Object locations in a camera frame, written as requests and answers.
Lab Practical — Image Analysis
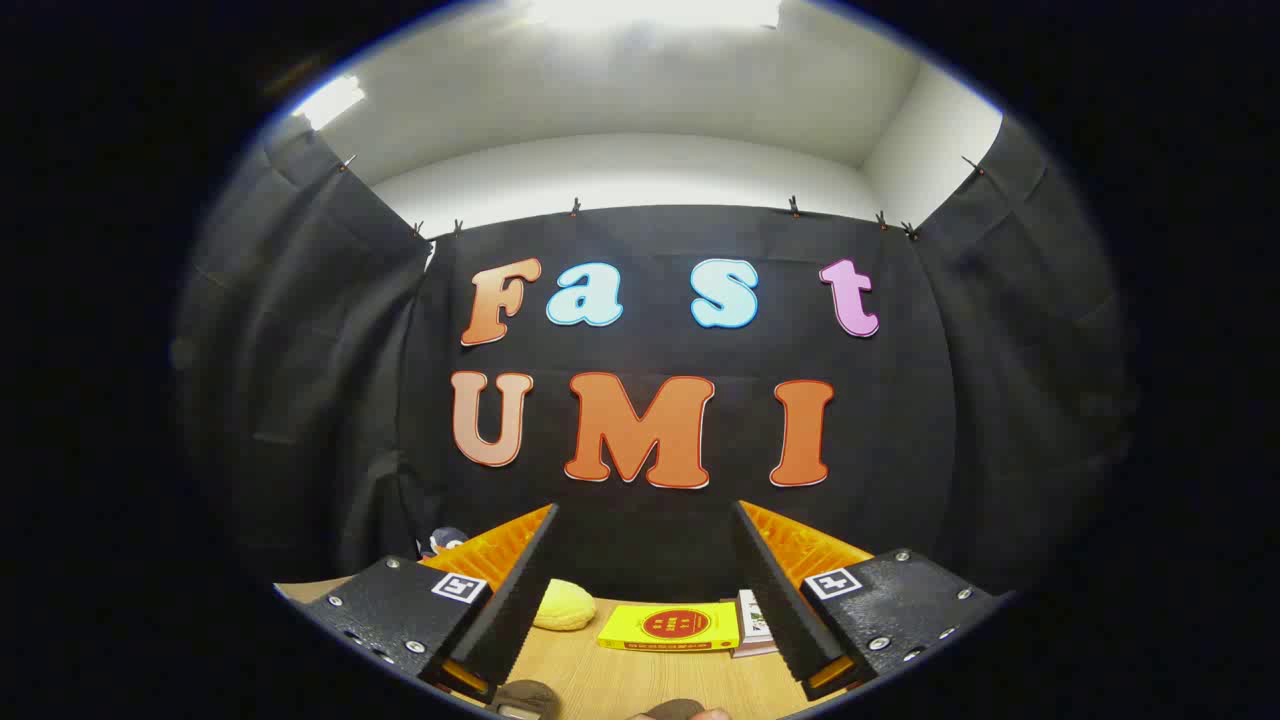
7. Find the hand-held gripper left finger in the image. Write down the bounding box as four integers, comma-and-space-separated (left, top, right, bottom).
298, 503, 560, 703

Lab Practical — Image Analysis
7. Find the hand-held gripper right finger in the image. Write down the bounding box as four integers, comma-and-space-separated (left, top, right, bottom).
732, 499, 1011, 704

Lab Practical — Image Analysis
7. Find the yellow book with red label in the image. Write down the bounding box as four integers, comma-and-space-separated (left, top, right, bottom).
597, 601, 742, 653

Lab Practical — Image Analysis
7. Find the ceiling light strip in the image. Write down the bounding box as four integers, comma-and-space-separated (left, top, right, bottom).
292, 75, 366, 131

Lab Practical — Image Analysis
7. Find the yellow bread-shaped plush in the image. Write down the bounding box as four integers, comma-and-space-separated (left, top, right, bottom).
533, 578, 598, 632

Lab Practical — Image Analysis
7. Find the ceiling light panel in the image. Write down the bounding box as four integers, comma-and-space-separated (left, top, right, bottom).
528, 0, 783, 29

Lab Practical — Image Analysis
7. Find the white book with bird cover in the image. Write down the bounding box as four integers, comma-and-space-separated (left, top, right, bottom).
736, 589, 776, 646

